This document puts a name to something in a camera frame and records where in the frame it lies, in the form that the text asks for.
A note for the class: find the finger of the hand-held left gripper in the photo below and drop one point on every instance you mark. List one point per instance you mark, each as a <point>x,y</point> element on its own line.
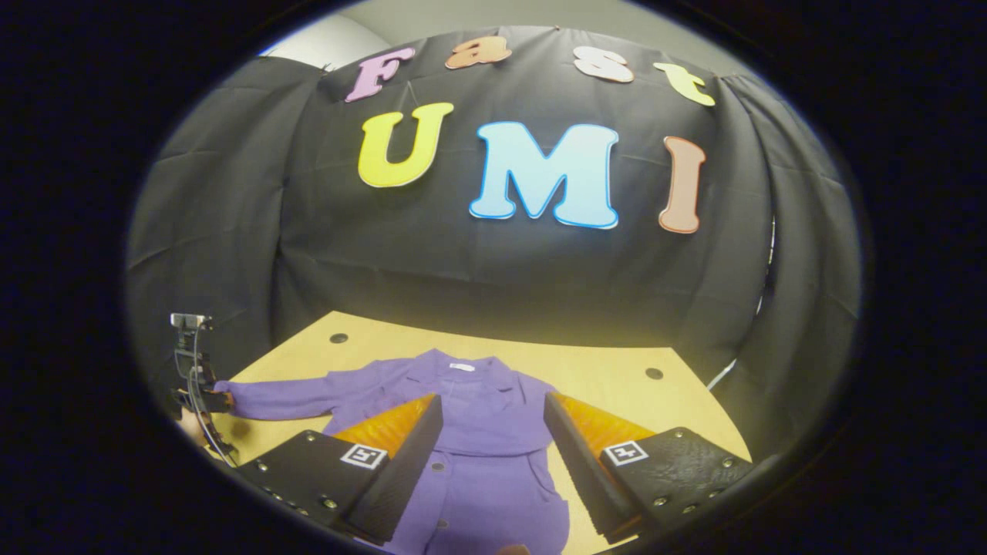
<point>220,401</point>

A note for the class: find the black backdrop cloth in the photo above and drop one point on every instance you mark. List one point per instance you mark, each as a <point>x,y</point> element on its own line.
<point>501,277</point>

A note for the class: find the purple button shirt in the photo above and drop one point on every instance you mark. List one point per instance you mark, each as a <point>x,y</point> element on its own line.
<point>478,385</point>

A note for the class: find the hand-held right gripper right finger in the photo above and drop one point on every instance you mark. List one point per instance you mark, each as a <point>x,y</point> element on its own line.
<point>582,470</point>

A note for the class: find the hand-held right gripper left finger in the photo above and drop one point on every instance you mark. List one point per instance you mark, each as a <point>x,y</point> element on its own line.
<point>397,478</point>

